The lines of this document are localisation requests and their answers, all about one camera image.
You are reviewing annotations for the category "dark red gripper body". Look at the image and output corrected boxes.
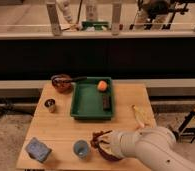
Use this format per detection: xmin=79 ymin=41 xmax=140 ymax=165
xmin=90 ymin=130 xmax=111 ymax=148

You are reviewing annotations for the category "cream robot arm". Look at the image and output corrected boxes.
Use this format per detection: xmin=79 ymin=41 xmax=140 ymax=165
xmin=90 ymin=127 xmax=195 ymax=171

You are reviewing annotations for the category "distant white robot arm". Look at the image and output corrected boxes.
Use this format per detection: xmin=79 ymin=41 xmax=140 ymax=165
xmin=56 ymin=0 xmax=78 ymax=30

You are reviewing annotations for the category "purple bowl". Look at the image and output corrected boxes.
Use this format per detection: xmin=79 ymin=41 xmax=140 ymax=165
xmin=98 ymin=140 xmax=120 ymax=162

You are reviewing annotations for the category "small blue cup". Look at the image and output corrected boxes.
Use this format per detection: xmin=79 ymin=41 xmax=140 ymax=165
xmin=73 ymin=140 xmax=89 ymax=159

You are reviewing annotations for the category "green plastic tray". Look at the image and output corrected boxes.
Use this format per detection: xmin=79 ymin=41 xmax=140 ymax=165
xmin=70 ymin=77 xmax=114 ymax=120

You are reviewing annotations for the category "orange fruit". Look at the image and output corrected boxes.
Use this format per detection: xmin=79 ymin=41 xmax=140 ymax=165
xmin=97 ymin=80 xmax=108 ymax=92

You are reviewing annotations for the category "small metal can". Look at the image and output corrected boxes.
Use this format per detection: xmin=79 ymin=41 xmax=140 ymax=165
xmin=44 ymin=99 xmax=56 ymax=113

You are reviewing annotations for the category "blue sponge block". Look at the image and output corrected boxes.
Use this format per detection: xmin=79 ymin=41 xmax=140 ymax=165
xmin=25 ymin=137 xmax=52 ymax=163

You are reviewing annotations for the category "brown pot with spoon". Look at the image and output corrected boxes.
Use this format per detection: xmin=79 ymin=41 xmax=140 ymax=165
xmin=51 ymin=74 xmax=87 ymax=93

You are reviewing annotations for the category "yellow black cart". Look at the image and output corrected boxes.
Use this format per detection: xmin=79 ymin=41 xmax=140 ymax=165
xmin=173 ymin=108 xmax=195 ymax=143

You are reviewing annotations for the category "distant green tray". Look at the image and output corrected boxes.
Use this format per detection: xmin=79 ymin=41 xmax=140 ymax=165
xmin=81 ymin=21 xmax=109 ymax=31

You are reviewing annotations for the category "black tripod equipment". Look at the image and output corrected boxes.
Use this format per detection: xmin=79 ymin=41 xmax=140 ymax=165
xmin=129 ymin=0 xmax=189 ymax=30

